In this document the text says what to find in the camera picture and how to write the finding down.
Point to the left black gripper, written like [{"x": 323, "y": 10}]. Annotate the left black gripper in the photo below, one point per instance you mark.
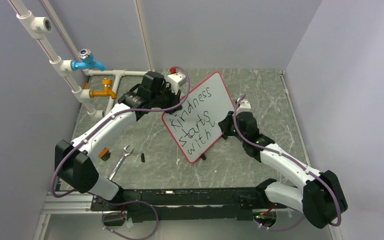
[{"x": 175, "y": 99}]

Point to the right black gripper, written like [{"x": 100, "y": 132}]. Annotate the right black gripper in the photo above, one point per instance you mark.
[{"x": 224, "y": 124}]

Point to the pink-framed whiteboard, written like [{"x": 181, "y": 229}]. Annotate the pink-framed whiteboard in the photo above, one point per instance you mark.
[{"x": 195, "y": 128}]

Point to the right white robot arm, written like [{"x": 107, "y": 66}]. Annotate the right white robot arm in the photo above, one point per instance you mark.
[{"x": 317, "y": 195}]

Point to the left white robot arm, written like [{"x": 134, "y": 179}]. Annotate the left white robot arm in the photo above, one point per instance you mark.
[{"x": 75, "y": 161}]

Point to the silver wrench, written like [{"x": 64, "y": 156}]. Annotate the silver wrench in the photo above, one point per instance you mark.
[{"x": 127, "y": 151}]

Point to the orange faucet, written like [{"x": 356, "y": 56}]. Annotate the orange faucet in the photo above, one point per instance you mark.
[{"x": 106, "y": 90}]

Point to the orange black brush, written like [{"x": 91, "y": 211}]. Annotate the orange black brush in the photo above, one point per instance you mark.
[{"x": 105, "y": 154}]

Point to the blue faucet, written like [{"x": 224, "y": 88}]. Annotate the blue faucet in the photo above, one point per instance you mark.
[{"x": 87, "y": 61}]

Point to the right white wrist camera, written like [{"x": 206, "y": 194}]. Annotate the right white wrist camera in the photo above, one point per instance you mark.
[{"x": 243, "y": 106}]

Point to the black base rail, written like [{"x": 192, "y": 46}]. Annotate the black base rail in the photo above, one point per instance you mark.
[{"x": 140, "y": 205}]

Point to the white pvc pipe frame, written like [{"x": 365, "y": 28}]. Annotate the white pvc pipe frame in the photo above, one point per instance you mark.
[{"x": 38, "y": 28}]

